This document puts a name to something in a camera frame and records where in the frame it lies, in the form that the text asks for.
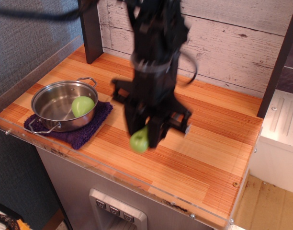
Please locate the clear acrylic table guard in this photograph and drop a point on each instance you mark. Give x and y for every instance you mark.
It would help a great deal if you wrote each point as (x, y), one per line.
(198, 173)

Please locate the dark shelf post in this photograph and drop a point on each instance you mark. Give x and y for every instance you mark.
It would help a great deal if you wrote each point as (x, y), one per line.
(91, 32)
(277, 70)

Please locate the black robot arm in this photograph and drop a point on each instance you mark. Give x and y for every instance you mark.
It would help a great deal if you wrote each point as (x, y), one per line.
(159, 32)

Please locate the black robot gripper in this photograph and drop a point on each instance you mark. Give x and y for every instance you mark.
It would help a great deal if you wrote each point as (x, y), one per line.
(149, 100)

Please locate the dark right shelf post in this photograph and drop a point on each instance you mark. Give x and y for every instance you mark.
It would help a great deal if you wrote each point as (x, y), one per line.
(277, 70)

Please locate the grey toy fridge cabinet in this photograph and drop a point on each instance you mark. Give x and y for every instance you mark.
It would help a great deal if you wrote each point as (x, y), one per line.
(73, 182)

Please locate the white toy sink unit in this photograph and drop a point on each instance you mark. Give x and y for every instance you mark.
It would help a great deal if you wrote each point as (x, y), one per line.
(272, 160)

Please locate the silver dispenser panel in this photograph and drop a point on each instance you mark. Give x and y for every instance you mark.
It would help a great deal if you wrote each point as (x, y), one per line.
(113, 214)

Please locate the green toy pear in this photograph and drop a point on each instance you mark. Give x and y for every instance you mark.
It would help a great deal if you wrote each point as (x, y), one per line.
(82, 105)

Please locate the stainless steel pot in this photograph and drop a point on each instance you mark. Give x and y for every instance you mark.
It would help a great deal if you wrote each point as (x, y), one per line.
(52, 106)

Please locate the purple cloth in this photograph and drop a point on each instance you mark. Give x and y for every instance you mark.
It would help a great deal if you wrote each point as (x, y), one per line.
(81, 136)

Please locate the dark left shelf post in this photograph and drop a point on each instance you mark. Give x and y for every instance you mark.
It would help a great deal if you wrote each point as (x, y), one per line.
(91, 32)

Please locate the orange object at corner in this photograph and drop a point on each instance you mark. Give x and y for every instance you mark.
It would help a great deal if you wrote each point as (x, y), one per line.
(17, 225)

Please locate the green handled grey spatula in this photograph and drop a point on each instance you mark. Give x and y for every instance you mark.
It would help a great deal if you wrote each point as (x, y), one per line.
(139, 140)

